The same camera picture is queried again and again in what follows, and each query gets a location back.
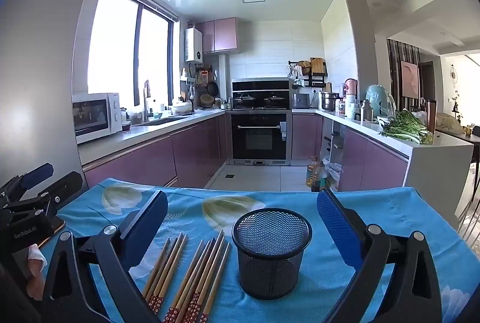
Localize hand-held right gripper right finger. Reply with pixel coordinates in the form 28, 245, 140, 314
316, 189, 445, 323

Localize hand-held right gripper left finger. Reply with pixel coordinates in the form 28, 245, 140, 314
41, 190, 169, 323

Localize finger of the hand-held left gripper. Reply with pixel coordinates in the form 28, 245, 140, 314
0, 163, 54, 201
0, 171, 84, 215

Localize bundle of wooden chopsticks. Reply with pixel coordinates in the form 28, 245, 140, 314
142, 229, 232, 323

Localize black mesh holder cup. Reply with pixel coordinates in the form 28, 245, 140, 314
231, 208, 313, 300

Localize person's left hand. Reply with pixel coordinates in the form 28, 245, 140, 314
25, 242, 49, 303

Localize blue floral tablecloth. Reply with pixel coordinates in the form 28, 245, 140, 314
37, 177, 479, 323

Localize dark cooking oil bottle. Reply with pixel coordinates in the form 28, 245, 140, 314
312, 161, 328, 192

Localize clear plastic floor bag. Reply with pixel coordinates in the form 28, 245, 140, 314
324, 158, 344, 189

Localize yellow cooking oil bottle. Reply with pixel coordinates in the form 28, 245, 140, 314
305, 157, 319, 189

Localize pink lower cabinets sink side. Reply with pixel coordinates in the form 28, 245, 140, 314
82, 112, 230, 190

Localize pink lower cabinets peninsula side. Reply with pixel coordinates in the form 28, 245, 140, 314
292, 113, 410, 193

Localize white microwave oven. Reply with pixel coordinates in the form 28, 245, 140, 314
72, 92, 124, 145

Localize grey refrigerator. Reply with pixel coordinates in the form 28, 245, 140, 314
0, 0, 109, 189

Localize white kitchen peninsula counter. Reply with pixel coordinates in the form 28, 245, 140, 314
317, 109, 475, 230

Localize steel sink faucet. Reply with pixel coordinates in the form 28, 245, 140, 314
142, 80, 152, 123

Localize white lidded container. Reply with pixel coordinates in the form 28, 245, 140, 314
345, 95, 361, 120

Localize black integrated stove oven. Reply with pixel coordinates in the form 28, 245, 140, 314
229, 77, 295, 167

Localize bunch of leafy greens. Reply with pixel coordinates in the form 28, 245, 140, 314
377, 109, 432, 145

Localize white bowl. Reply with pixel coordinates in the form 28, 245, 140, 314
170, 102, 194, 116

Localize stainless steel stock pot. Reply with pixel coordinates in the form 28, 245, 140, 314
320, 91, 340, 111

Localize mint green kitchen appliance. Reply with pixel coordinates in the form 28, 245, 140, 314
365, 84, 396, 118

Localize wok with glass lid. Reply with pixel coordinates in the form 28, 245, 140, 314
263, 93, 289, 108
233, 92, 257, 108

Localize brown tumbler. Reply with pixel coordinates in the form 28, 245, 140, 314
425, 99, 438, 134

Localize kitchen window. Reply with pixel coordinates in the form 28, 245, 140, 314
87, 0, 179, 108

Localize tan plastic bag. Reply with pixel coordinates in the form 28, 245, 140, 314
435, 113, 463, 132

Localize hanging black frying pan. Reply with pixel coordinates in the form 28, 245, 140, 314
207, 70, 220, 96

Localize dark dining table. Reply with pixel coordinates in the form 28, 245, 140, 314
455, 122, 480, 138

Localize dark slatted room divider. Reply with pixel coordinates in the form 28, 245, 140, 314
386, 39, 422, 110

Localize black wall rack cutting boards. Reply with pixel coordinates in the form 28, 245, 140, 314
288, 56, 329, 89

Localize pink framed wall picture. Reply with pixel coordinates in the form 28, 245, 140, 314
400, 60, 420, 99

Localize white wall water heater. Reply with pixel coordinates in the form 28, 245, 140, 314
185, 26, 204, 64

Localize pink upper wall cabinet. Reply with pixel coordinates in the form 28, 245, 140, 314
197, 17, 241, 54

